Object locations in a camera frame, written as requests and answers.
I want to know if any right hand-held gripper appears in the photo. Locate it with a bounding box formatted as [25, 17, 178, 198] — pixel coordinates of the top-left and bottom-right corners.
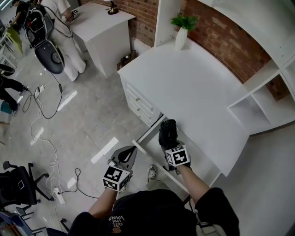
[162, 144, 193, 176]

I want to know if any white power strip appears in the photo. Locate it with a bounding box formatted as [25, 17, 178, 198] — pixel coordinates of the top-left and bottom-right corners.
[51, 187, 67, 205]

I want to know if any white cable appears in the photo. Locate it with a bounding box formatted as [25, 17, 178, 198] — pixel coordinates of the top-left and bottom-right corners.
[29, 98, 62, 193]

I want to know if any small white writing table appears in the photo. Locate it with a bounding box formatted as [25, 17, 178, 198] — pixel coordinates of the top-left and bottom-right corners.
[68, 1, 136, 78]

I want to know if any black cloth item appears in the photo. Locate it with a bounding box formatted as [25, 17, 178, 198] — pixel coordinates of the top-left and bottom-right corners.
[158, 118, 180, 149]

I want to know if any green plant in white vase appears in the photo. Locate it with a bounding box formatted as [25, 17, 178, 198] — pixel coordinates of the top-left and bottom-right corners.
[170, 13, 199, 52]

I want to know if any white desk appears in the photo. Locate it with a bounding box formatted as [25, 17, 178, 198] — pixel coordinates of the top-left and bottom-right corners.
[117, 37, 250, 199]

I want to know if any small white drawer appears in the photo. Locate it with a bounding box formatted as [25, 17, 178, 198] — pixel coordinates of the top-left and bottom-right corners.
[125, 82, 154, 112]
[130, 103, 153, 127]
[128, 94, 154, 120]

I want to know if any white shade table lamp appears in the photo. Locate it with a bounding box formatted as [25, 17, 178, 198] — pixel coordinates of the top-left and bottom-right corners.
[103, 0, 119, 16]

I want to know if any person's right forearm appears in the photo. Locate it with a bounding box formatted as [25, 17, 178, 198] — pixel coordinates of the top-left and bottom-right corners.
[178, 164, 211, 204]

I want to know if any person's black t-shirt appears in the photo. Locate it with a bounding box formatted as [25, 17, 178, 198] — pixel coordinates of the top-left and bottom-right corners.
[46, 187, 241, 236]

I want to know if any black office chair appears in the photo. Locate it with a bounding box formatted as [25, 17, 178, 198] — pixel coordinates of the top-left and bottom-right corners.
[0, 160, 55, 213]

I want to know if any person's grey sneaker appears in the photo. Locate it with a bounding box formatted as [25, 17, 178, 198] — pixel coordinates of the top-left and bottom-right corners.
[147, 164, 158, 185]

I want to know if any brown bag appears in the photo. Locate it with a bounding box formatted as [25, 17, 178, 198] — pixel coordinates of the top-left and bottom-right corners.
[116, 50, 137, 71]

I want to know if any black cable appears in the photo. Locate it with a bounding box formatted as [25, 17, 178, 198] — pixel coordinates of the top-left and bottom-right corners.
[58, 167, 100, 200]
[21, 69, 65, 120]

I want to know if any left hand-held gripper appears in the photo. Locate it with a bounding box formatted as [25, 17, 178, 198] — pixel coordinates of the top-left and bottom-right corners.
[102, 145, 139, 192]

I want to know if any person's left forearm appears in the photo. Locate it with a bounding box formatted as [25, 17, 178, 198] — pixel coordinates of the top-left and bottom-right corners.
[88, 188, 118, 220]

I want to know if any person's olive trouser leg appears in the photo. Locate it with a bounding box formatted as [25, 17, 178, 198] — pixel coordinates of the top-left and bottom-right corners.
[146, 179, 171, 192]

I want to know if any white hutch shelf unit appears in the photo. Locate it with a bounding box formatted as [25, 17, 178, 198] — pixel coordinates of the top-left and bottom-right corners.
[153, 0, 295, 136]

